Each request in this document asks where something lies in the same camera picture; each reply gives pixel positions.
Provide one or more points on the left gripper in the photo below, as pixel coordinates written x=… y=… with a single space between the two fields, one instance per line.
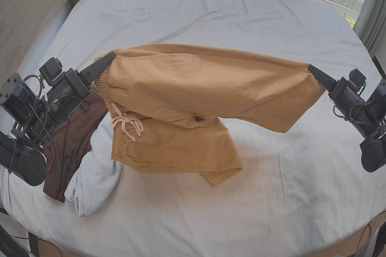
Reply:
x=72 y=84

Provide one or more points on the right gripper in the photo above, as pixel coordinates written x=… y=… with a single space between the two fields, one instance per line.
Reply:
x=342 y=96

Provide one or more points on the tan shorts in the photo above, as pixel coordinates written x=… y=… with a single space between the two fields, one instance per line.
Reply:
x=196 y=84

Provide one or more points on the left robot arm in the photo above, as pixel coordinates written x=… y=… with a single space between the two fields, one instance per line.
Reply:
x=18 y=93

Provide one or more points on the bed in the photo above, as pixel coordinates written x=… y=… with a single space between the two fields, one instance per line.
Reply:
x=241 y=14

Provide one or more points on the green garment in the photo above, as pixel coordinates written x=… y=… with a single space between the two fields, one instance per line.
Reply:
x=95 y=90

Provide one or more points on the brown garment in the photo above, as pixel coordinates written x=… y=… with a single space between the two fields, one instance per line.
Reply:
x=72 y=141

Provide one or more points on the grey-green curtain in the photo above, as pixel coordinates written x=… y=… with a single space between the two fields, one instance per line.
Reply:
x=372 y=2

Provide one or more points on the pale blue garment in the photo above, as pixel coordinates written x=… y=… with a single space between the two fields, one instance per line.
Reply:
x=96 y=180

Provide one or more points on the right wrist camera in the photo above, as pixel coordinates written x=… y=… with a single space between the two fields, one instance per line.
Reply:
x=357 y=76

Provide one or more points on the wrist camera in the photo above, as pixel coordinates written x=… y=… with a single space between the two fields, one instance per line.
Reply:
x=51 y=69
x=357 y=76

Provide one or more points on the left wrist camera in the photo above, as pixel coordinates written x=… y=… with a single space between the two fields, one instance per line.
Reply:
x=51 y=69

